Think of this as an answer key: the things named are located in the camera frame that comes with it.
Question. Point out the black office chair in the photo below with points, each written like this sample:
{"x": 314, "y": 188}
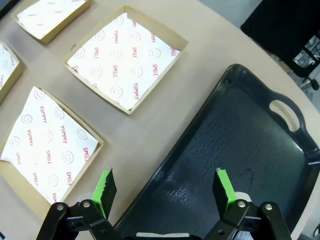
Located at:
{"x": 275, "y": 25}

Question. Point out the brown cardboard box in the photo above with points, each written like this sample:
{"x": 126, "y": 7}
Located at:
{"x": 172, "y": 38}
{"x": 15, "y": 77}
{"x": 22, "y": 186}
{"x": 67, "y": 20}

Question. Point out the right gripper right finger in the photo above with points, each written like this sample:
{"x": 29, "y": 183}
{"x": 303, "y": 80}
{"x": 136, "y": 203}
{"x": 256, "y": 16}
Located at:
{"x": 225, "y": 195}

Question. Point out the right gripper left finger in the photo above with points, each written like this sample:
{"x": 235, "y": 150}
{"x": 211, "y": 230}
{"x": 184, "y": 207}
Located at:
{"x": 105, "y": 195}

